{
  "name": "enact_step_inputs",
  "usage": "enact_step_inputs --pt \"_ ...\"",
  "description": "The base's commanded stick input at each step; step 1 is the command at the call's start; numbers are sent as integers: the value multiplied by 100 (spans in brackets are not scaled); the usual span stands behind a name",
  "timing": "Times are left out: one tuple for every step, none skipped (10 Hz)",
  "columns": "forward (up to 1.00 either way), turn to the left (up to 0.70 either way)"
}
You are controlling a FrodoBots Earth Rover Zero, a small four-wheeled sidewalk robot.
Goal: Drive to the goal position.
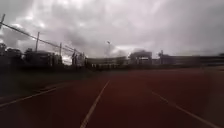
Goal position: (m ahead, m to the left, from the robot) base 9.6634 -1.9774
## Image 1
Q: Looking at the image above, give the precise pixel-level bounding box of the light pole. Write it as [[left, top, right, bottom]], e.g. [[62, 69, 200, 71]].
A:
[[106, 40, 112, 60]]

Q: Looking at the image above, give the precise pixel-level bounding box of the long row of buildings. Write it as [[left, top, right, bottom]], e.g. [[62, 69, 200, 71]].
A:
[[85, 49, 224, 70]]

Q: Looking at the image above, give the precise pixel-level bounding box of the white painted lane line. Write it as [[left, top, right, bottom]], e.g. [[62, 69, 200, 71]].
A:
[[79, 79, 111, 128], [150, 90, 222, 128], [0, 85, 66, 109]]

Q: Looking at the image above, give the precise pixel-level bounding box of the red running track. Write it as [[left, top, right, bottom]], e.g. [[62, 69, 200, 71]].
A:
[[0, 68, 224, 128]]

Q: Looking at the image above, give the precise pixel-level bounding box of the utility pole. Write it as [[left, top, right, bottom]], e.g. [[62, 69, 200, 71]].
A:
[[35, 31, 41, 53], [0, 13, 6, 29], [58, 42, 63, 57]]

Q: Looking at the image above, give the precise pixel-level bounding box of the grass strip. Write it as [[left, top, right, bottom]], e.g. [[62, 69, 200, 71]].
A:
[[0, 70, 103, 101]]

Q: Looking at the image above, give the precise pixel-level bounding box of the row of dark trees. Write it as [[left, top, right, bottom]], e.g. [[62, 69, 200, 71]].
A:
[[0, 42, 88, 71]]

